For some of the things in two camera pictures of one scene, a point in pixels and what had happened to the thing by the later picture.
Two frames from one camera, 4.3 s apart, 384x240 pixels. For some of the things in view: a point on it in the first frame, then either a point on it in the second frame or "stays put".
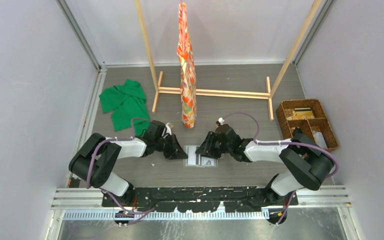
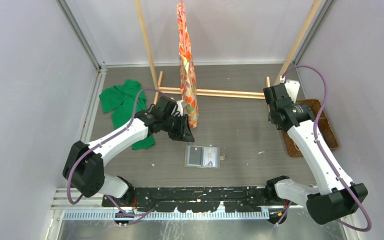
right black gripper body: (227, 147) → (270, 117)
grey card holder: (196, 160) stays put
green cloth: (126, 101) stays put
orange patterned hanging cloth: (185, 57) stays put
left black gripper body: (161, 143) → (171, 123)
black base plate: (193, 199) stays put
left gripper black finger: (176, 151) → (183, 132)
